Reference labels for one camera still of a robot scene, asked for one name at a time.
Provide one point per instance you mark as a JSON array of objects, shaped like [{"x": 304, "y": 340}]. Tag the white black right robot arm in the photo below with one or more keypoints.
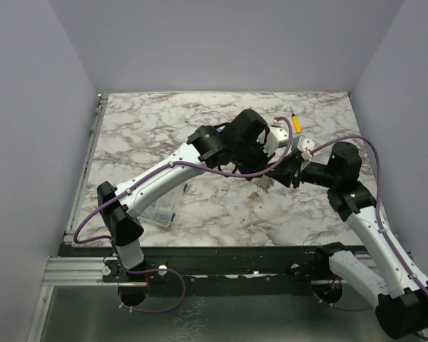
[{"x": 398, "y": 290}]

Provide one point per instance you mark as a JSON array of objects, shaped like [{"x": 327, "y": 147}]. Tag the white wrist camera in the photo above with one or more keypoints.
[
  {"x": 276, "y": 137},
  {"x": 303, "y": 147}
]

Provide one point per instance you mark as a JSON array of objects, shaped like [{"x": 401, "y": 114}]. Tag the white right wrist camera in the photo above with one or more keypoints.
[{"x": 303, "y": 147}]

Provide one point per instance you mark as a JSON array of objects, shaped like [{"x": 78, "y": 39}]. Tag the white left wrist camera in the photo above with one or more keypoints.
[{"x": 276, "y": 137}]

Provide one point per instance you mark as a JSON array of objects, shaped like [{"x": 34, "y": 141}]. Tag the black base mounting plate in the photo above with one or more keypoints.
[{"x": 215, "y": 271}]

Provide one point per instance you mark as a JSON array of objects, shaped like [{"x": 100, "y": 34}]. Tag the aluminium rail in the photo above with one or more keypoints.
[
  {"x": 93, "y": 271},
  {"x": 86, "y": 168}
]

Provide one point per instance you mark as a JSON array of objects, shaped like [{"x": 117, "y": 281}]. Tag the aluminium front rail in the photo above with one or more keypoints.
[{"x": 93, "y": 271}]

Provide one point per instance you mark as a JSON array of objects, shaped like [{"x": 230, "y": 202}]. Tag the blue red screwdriver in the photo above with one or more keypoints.
[{"x": 197, "y": 125}]

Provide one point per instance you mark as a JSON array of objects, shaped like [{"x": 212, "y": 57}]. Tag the clear plastic screw organizer box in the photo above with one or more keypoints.
[{"x": 162, "y": 212}]

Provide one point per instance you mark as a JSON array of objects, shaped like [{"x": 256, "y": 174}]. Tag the aluminium left side rail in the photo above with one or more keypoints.
[{"x": 86, "y": 168}]

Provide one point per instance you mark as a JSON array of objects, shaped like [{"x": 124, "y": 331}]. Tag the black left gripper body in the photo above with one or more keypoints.
[{"x": 250, "y": 158}]

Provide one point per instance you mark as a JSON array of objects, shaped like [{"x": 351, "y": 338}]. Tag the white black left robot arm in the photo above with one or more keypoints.
[{"x": 248, "y": 142}]

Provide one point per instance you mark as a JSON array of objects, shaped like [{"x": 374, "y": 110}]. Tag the yellow screwdriver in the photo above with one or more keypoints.
[{"x": 296, "y": 122}]

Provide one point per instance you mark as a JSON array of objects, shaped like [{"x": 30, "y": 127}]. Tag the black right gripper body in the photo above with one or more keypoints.
[{"x": 294, "y": 172}]

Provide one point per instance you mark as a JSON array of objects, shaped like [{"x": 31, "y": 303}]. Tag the grey key organizer red handle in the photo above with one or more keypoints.
[{"x": 264, "y": 183}]

